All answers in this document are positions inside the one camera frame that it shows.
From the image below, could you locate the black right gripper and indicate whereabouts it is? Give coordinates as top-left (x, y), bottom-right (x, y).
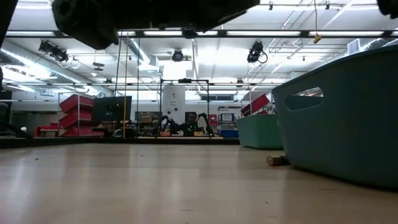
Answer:
top-left (376, 0), bottom-right (398, 19)

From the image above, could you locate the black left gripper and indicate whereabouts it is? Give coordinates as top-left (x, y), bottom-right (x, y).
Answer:
top-left (51, 0), bottom-right (261, 51)

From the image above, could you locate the dark blue-teal plastic bin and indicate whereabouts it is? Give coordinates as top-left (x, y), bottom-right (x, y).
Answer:
top-left (271, 44), bottom-right (398, 190)

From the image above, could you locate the light teal plastic bin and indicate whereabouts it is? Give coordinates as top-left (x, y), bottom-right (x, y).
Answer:
top-left (236, 114), bottom-right (284, 150)

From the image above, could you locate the black copper-top battery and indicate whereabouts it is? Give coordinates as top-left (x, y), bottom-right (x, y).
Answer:
top-left (266, 155), bottom-right (290, 167)

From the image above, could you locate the yellow hanging connector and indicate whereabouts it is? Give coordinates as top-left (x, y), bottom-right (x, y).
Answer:
top-left (313, 0), bottom-right (323, 44)

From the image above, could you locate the white column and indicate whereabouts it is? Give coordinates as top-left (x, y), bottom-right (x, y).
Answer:
top-left (161, 85), bottom-right (187, 125)

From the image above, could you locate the black monitor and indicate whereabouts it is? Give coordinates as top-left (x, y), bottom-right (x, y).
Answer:
top-left (91, 95), bottom-right (133, 123)

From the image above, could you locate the black overhead rig beam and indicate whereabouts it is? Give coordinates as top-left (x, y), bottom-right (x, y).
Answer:
top-left (4, 29), bottom-right (398, 39)

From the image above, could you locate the red storage bin rack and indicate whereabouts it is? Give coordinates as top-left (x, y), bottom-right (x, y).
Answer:
top-left (240, 93), bottom-right (271, 115)
top-left (34, 93), bottom-right (106, 138)

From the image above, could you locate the person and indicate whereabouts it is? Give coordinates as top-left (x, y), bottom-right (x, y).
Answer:
top-left (179, 111), bottom-right (203, 137)

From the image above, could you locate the blue crate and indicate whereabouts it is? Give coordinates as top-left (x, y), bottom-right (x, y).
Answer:
top-left (220, 129), bottom-right (239, 139)

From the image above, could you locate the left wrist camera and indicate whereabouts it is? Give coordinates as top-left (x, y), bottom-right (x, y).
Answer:
top-left (182, 27), bottom-right (198, 40)

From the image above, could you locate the black ceiling camera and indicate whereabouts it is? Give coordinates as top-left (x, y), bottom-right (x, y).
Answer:
top-left (171, 48), bottom-right (185, 63)
top-left (37, 39), bottom-right (70, 63)
top-left (246, 39), bottom-right (269, 65)

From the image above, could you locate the silver ventilation duct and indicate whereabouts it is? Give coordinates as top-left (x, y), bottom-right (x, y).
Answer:
top-left (0, 39), bottom-right (114, 98)

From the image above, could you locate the black aluminium table frame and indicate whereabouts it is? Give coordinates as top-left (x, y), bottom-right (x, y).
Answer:
top-left (0, 136), bottom-right (241, 149)

